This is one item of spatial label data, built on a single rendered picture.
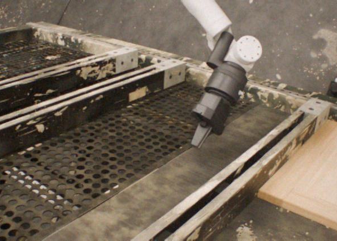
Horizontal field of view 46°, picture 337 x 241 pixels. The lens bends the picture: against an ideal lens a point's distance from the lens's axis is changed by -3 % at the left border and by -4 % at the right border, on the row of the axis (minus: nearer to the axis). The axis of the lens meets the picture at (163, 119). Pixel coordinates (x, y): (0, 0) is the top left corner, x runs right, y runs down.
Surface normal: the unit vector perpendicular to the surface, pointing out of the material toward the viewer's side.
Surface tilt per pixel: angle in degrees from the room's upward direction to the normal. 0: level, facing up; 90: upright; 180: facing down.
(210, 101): 11
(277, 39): 0
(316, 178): 57
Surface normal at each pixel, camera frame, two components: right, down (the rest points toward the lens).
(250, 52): 0.18, -0.14
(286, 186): 0.05, -0.91
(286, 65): -0.49, -0.23
